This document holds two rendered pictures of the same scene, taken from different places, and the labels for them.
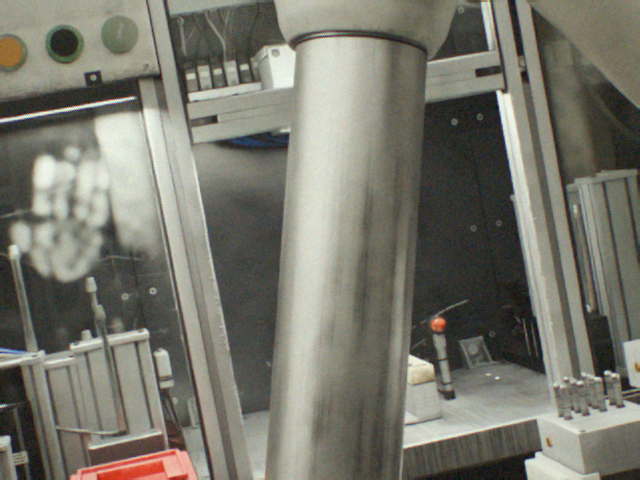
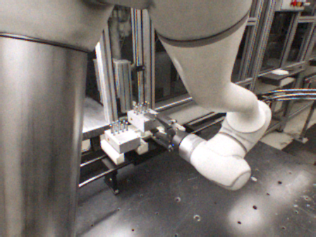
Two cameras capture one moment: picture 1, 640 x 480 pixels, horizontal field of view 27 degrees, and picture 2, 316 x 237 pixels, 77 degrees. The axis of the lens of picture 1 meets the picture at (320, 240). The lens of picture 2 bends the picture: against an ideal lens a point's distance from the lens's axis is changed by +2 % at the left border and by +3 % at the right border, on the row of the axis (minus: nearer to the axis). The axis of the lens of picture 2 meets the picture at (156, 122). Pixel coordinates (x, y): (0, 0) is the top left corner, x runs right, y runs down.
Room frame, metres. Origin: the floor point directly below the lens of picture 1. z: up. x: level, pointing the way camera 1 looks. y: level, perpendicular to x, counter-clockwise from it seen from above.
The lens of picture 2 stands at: (0.72, -0.06, 1.35)
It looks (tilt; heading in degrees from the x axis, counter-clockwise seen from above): 28 degrees down; 332
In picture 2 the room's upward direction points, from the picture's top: straight up
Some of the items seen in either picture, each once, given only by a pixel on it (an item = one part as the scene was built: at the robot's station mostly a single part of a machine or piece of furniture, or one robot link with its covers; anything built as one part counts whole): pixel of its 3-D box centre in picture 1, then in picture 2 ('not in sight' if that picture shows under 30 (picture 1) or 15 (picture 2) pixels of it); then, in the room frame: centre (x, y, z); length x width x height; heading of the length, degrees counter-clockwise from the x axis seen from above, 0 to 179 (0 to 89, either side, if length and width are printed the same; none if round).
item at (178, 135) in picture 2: not in sight; (177, 138); (1.21, -0.40, 0.96); 0.09 x 0.07 x 0.08; 10
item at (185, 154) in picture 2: not in sight; (192, 148); (1.14, -0.42, 0.96); 0.09 x 0.06 x 0.09; 100
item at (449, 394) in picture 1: (442, 359); not in sight; (1.73, -0.13, 0.96); 0.03 x 0.03 x 0.12; 10
